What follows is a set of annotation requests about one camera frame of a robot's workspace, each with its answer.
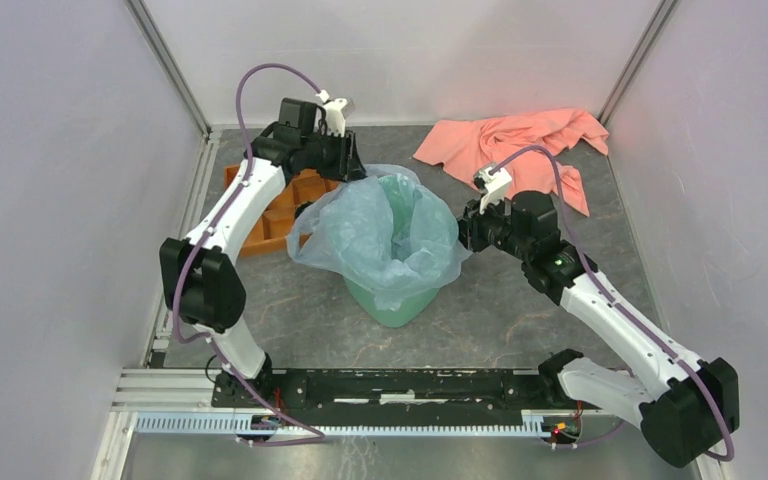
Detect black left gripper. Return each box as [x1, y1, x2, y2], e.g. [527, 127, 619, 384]
[301, 128, 370, 184]

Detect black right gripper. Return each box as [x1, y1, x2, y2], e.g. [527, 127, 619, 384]
[446, 192, 532, 261]

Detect translucent blue trash bag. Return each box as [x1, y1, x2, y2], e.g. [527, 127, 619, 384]
[287, 164, 470, 326]

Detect green plastic trash bin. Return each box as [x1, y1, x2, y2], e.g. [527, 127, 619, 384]
[329, 174, 469, 328]

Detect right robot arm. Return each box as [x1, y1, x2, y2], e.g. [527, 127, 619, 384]
[458, 192, 740, 468]

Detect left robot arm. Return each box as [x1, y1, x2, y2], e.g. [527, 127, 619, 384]
[159, 92, 366, 408]

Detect orange compartment tray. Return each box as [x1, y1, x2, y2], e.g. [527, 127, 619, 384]
[239, 169, 339, 257]

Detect pink cloth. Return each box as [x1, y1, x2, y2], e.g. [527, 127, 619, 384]
[413, 107, 611, 218]

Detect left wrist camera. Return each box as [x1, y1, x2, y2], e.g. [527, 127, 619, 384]
[323, 97, 355, 137]

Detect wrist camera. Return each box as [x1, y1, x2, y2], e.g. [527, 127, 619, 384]
[473, 162, 513, 214]
[323, 97, 355, 137]

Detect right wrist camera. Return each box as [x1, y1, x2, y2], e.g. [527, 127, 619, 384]
[473, 162, 513, 214]

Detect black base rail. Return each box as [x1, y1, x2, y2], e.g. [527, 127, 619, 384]
[210, 367, 581, 429]

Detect white toothed cable strip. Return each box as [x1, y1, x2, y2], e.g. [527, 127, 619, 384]
[135, 410, 548, 437]

